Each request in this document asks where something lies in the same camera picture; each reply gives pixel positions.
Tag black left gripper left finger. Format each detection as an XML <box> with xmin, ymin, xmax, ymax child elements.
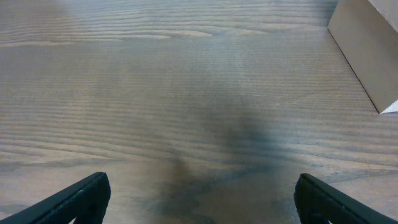
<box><xmin>1</xmin><ymin>172</ymin><xmax>111</xmax><ymax>224</ymax></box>

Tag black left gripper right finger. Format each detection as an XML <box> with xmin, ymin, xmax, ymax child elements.
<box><xmin>294</xmin><ymin>173</ymin><xmax>397</xmax><ymax>224</ymax></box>

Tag cardboard box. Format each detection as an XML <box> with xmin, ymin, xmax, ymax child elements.
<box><xmin>328</xmin><ymin>0</ymin><xmax>397</xmax><ymax>114</ymax></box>

